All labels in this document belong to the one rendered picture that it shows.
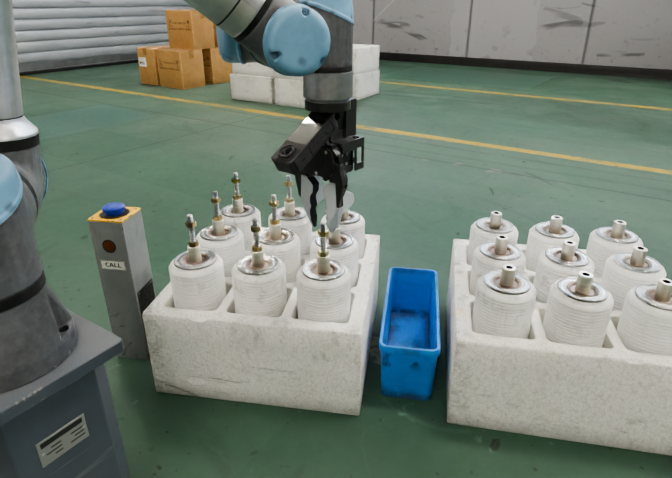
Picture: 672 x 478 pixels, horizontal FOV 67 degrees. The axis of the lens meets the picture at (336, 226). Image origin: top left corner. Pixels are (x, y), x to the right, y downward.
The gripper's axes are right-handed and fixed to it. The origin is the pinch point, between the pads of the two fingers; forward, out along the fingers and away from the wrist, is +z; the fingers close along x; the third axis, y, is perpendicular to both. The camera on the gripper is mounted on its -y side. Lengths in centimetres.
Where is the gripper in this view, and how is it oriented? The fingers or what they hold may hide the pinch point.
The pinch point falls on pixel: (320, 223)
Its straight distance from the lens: 84.2
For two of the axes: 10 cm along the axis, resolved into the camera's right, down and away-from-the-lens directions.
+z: 0.0, 9.1, 4.1
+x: -7.8, -2.5, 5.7
